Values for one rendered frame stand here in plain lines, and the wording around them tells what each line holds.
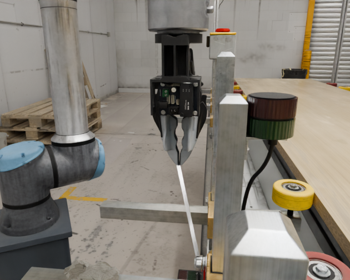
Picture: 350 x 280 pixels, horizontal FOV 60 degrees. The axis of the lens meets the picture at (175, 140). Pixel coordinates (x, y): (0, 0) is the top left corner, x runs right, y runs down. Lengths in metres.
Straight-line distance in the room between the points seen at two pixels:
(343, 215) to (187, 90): 0.36
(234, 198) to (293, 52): 7.96
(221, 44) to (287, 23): 7.45
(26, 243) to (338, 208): 0.89
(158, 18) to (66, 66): 0.64
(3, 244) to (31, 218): 0.11
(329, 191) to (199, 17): 0.44
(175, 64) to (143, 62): 7.88
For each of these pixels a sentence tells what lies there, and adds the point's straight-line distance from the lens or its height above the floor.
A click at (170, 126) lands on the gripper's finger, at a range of 0.50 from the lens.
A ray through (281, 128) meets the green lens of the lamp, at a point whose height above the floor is 1.09.
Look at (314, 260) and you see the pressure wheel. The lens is 0.48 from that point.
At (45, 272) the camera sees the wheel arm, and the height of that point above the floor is 0.86.
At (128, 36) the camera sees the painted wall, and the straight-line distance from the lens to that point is 8.39.
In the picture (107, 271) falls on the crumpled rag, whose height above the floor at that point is 0.87.
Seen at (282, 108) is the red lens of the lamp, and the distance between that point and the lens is 0.37.
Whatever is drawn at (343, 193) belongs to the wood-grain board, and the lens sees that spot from 0.71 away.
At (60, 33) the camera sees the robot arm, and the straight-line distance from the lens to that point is 1.06.
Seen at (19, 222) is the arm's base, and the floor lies 0.65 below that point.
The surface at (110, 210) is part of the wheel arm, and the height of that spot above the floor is 0.83.
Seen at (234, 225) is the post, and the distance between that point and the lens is 0.16.
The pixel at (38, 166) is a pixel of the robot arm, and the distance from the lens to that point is 1.07.
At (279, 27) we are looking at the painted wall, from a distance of 8.25.
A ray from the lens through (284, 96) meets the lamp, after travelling 0.39.
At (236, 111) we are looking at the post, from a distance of 0.38.
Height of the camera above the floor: 1.18
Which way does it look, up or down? 17 degrees down
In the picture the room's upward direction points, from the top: straight up
